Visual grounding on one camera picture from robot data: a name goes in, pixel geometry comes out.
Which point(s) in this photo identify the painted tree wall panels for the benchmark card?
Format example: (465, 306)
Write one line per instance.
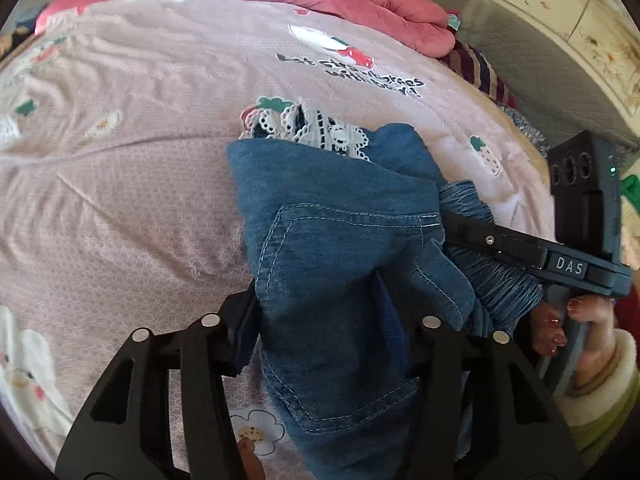
(565, 0)

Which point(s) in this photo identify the striped dark cloth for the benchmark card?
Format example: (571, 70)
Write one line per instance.
(480, 72)

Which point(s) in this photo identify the blue floral pillow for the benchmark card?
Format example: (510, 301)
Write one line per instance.
(525, 127)

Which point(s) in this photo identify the teal and red cloth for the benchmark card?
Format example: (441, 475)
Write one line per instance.
(454, 21)

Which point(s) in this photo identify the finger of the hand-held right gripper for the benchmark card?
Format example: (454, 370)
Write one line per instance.
(495, 242)

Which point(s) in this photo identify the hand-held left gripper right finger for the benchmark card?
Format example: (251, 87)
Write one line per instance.
(440, 385)

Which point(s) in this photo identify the green cloth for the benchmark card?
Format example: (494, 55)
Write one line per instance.
(632, 185)

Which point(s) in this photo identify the pink printed bedsheet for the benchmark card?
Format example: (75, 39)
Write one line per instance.
(125, 185)

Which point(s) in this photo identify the blue denim pants lace cuffs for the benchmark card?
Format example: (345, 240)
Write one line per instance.
(325, 260)

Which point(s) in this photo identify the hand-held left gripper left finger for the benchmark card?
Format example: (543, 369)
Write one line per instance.
(210, 360)

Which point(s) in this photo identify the person's right hand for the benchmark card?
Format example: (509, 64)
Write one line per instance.
(597, 320)

